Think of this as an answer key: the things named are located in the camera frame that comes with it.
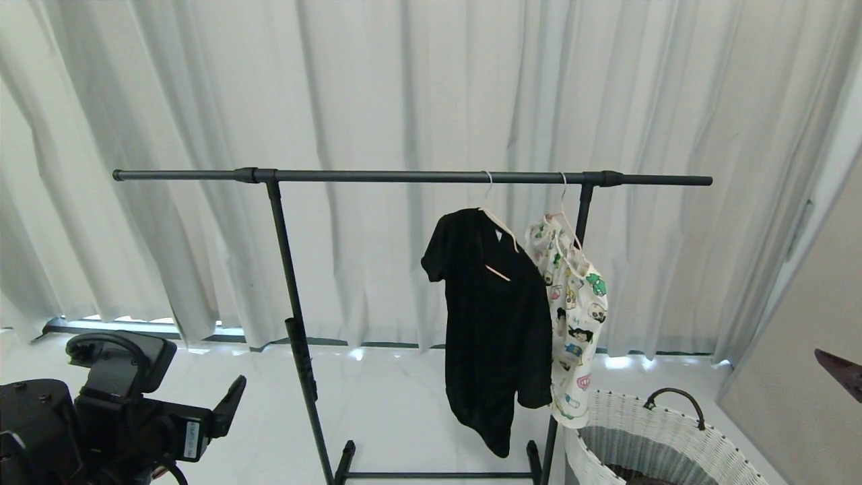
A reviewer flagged white laundry basket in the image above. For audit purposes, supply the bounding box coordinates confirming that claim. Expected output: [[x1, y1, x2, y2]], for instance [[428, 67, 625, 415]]
[[564, 387, 768, 485]]

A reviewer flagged cream printed garment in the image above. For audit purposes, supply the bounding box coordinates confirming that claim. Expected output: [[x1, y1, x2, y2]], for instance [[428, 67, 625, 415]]
[[525, 214, 609, 429]]

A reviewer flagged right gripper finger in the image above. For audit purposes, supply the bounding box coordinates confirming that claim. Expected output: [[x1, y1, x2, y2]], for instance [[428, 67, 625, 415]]
[[814, 349, 862, 403]]

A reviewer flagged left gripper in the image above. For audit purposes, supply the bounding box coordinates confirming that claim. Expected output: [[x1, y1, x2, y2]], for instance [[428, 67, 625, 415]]
[[74, 375, 247, 476]]

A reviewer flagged black garment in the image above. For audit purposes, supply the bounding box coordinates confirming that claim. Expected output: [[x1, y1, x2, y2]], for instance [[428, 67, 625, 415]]
[[422, 208, 554, 459]]

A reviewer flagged pink clothes hanger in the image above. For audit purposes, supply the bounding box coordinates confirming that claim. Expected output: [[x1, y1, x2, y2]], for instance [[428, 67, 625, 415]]
[[547, 172, 585, 257], [478, 171, 521, 282]]

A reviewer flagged window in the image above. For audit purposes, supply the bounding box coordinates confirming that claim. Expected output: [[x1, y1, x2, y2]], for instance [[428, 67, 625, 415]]
[[44, 315, 246, 343]]

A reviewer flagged black clothes rack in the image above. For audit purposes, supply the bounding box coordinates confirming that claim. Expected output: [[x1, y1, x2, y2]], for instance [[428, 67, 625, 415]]
[[112, 167, 713, 485]]

